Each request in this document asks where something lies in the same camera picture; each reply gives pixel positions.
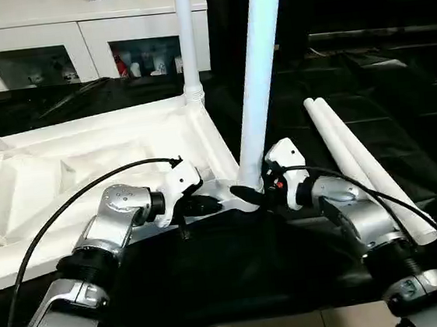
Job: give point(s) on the white plastic table leg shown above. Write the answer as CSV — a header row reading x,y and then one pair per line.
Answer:
x,y
329,136
186,38
375,170
259,69

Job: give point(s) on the white plastic table top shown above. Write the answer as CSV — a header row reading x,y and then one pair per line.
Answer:
x,y
65,156

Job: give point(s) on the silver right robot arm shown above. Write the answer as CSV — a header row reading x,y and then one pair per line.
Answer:
x,y
365,218

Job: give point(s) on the black work surface mat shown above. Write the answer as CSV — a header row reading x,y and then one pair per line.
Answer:
x,y
234,271

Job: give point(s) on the red white bottle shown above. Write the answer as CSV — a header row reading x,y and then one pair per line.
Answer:
x,y
120,66

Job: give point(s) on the dark grey tube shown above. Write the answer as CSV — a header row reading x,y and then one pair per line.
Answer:
x,y
384,31

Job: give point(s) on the white glass-door cabinet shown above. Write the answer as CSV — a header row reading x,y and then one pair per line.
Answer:
x,y
52,28

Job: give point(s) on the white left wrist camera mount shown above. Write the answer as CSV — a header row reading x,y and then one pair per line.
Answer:
x,y
177,183

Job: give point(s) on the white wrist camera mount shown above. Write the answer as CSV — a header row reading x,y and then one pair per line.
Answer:
x,y
177,183
286,156

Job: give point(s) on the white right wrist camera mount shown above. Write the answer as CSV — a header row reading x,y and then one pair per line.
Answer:
x,y
286,156

